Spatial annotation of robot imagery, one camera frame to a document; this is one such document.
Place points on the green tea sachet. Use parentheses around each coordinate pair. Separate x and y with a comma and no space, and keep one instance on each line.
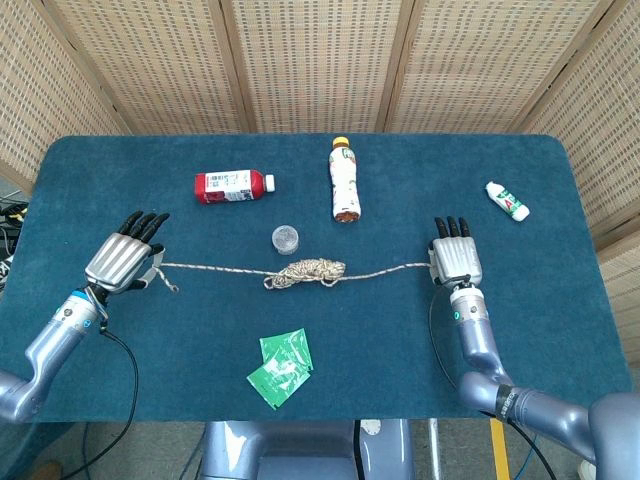
(275,385)
(290,345)

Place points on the red juice bottle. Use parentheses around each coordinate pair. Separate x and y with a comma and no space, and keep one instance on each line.
(225,187)

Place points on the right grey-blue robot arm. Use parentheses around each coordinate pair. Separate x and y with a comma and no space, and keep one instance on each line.
(475,340)

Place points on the clear round plastic jar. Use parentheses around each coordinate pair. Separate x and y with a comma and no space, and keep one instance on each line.
(286,240)

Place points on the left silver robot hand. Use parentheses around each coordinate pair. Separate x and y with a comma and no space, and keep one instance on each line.
(117,260)

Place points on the white bottle with yellow cap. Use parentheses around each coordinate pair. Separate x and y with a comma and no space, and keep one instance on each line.
(345,185)

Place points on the blue table cloth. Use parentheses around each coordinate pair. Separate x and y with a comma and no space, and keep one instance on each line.
(175,325)

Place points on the small white green bottle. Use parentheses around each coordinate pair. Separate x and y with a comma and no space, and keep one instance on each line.
(507,201)

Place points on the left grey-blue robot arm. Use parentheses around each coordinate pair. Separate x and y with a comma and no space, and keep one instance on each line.
(55,335)

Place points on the metal table leg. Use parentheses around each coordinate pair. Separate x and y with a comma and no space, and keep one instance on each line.
(434,450)

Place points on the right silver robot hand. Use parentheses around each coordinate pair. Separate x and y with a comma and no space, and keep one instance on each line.
(457,260)

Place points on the grey-blue robot torso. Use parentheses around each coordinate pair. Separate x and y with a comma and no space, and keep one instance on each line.
(300,450)

